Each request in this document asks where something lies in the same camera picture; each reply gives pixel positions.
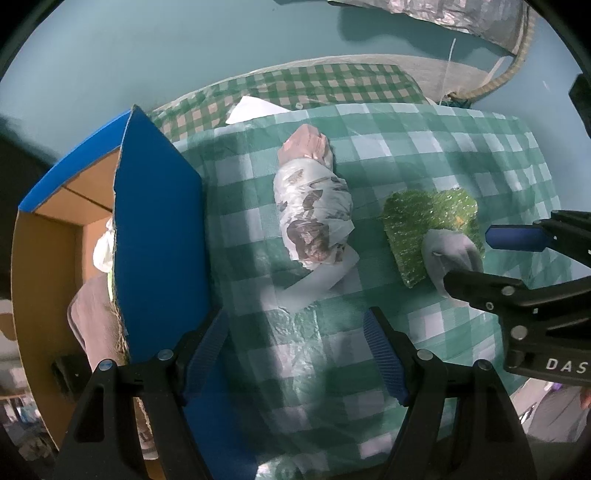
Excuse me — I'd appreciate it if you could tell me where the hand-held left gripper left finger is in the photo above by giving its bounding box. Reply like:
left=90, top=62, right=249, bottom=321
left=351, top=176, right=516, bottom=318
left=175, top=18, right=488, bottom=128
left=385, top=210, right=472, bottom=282
left=53, top=310, right=232, bottom=480

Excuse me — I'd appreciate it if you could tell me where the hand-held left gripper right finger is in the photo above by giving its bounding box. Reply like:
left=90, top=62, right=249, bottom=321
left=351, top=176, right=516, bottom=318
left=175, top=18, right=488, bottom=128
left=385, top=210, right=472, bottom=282
left=362, top=307, right=539, bottom=480

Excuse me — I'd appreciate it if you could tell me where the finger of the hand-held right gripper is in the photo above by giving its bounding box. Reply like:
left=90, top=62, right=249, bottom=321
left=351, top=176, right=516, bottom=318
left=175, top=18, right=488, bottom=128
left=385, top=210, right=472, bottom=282
left=442, top=270, right=591, bottom=324
left=486, top=210, right=591, bottom=268

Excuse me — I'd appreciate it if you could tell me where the white sock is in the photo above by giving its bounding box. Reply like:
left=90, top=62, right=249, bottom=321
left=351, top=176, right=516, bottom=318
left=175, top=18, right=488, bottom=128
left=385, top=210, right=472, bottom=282
left=421, top=228, right=485, bottom=301

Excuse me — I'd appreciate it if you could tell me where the green bubble wrap item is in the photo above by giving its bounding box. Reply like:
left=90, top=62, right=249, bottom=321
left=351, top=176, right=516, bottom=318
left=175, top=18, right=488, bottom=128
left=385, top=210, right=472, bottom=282
left=382, top=187, right=485, bottom=289

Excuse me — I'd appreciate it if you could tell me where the blue cardboard box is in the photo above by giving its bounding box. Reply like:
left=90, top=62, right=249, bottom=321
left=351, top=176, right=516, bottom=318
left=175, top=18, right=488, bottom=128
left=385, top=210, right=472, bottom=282
left=10, top=104, right=259, bottom=480

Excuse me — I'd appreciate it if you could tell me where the plain white cloth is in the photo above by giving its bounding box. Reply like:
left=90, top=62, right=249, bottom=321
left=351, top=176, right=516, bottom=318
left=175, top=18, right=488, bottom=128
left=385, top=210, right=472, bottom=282
left=92, top=219, right=116, bottom=274

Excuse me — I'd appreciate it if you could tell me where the green checkered tablecloth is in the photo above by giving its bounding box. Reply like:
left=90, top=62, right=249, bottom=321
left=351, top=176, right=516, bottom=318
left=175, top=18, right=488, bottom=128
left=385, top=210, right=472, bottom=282
left=148, top=62, right=566, bottom=476

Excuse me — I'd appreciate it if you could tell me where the slipper wrapped in plastic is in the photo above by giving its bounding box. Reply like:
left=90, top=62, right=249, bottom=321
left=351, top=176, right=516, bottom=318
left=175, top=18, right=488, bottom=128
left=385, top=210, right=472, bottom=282
left=268, top=157, right=359, bottom=315

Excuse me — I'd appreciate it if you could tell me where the pink cloth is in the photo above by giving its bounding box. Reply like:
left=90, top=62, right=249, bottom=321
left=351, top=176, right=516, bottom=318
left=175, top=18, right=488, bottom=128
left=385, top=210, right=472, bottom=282
left=278, top=124, right=334, bottom=171

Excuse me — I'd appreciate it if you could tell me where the silver foil curtain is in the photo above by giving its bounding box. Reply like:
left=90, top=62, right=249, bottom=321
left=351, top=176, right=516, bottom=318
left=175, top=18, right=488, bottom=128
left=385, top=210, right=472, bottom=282
left=328, top=0, right=527, bottom=54

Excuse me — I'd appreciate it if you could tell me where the white paper sheet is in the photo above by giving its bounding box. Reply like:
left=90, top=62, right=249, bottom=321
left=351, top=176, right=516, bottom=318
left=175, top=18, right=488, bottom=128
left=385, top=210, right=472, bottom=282
left=225, top=95, right=289, bottom=125

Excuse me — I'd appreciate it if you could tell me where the striped woven strap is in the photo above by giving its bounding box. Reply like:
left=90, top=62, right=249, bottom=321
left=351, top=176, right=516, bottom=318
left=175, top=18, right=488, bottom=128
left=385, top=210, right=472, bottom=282
left=443, top=9, right=539, bottom=104

